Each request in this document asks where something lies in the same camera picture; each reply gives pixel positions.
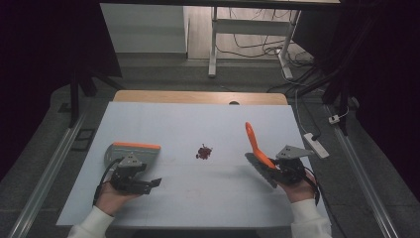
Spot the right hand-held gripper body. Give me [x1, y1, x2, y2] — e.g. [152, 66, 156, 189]
[269, 144, 315, 186]

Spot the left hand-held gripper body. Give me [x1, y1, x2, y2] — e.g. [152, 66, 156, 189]
[109, 153, 149, 195]

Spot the grey dustpan with orange edge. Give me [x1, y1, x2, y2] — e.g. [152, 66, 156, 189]
[103, 141, 162, 169]

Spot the orange-handled grey brush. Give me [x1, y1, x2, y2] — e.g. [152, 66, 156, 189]
[244, 121, 279, 189]

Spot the person's right hand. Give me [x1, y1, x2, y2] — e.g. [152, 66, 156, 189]
[278, 170, 319, 204]

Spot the person's left hand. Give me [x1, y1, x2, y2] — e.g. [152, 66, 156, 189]
[94, 180, 142, 217]

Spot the white power strip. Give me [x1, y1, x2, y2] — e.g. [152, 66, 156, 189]
[302, 132, 331, 160]

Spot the pile of red crumbs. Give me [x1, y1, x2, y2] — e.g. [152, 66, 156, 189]
[195, 143, 214, 161]

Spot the black stand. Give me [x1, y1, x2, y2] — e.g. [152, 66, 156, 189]
[66, 63, 127, 129]
[286, 62, 352, 137]

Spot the white cabinet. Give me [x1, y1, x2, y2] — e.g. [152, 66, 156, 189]
[99, 3, 190, 55]

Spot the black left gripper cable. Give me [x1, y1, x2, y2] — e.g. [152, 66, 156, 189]
[92, 158, 123, 206]

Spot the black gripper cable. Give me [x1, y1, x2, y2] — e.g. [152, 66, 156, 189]
[92, 158, 123, 206]
[302, 166, 322, 206]

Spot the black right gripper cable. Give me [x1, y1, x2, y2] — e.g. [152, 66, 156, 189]
[302, 166, 322, 206]

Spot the white power strip cable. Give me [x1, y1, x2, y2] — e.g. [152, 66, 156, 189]
[293, 88, 309, 135]

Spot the metal floor rail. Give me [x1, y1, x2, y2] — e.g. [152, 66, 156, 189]
[7, 111, 89, 238]
[324, 104, 400, 238]

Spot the tangle of black floor cables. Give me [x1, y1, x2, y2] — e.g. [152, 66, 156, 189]
[216, 9, 316, 68]

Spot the white desk frame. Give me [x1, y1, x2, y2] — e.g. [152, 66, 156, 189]
[207, 5, 304, 80]

